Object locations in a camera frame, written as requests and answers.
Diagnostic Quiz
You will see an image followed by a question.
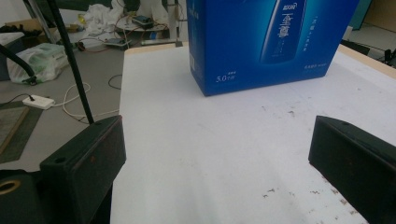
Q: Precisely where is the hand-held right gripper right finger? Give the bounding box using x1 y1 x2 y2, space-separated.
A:
307 115 396 224

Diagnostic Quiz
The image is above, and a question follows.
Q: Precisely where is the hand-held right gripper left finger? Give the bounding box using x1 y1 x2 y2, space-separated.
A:
39 114 127 224

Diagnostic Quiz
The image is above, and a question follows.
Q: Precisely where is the blue cardboard box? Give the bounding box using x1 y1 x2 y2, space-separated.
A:
186 0 361 98

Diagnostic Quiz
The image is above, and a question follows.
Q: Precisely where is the grey-green floor mat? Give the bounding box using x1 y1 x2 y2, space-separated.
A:
0 101 45 165

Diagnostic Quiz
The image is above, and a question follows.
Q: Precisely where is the white power strip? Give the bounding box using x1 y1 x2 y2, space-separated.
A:
21 94 56 111

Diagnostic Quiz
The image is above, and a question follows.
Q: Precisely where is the thin black pole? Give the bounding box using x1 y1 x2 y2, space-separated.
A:
46 0 95 125

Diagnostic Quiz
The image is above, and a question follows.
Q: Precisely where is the white plastic bag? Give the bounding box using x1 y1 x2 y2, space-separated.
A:
7 42 70 85

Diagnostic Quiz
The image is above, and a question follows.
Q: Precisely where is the teal object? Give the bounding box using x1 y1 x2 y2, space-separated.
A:
348 0 374 32

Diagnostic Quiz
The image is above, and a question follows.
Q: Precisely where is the grey metal bar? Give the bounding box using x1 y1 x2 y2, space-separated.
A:
22 0 58 45

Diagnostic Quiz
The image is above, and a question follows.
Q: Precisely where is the heap of white cloth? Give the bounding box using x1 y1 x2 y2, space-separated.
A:
83 2 126 34

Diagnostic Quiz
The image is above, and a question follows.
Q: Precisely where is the brown wooden panel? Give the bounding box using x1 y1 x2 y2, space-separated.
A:
363 0 396 34

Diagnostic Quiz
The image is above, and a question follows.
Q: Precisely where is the white floor cable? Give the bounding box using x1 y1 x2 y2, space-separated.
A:
51 81 121 121

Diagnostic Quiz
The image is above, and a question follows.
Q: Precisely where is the thin black floor cable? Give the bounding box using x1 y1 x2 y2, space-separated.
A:
107 74 123 91

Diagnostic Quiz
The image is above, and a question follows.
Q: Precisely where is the thick black cable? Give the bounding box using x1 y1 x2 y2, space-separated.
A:
0 44 38 87

